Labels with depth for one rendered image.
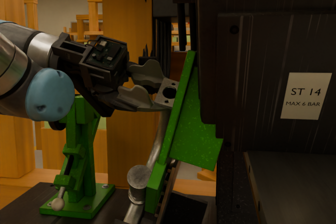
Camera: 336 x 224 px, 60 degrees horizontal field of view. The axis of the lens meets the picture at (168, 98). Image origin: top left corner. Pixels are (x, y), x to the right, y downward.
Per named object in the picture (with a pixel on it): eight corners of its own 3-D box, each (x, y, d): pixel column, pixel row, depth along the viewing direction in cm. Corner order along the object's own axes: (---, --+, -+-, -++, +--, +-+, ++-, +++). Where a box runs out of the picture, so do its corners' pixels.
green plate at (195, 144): (203, 206, 42) (248, 65, 38) (149, 188, 43) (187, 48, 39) (206, 174, 53) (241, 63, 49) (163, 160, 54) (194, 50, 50)
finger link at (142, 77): (180, 72, 48) (125, 63, 48) (177, 93, 53) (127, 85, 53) (182, 58, 50) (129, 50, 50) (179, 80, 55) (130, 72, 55)
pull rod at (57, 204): (60, 214, 62) (59, 188, 61) (48, 213, 62) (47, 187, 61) (73, 201, 67) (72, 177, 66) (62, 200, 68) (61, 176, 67)
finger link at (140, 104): (163, 105, 44) (112, 80, 46) (161, 124, 49) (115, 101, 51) (172, 90, 46) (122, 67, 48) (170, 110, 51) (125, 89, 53)
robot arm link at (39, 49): (35, 80, 54) (58, 50, 58) (57, 87, 53) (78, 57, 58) (20, 52, 48) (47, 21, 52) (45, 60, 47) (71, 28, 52)
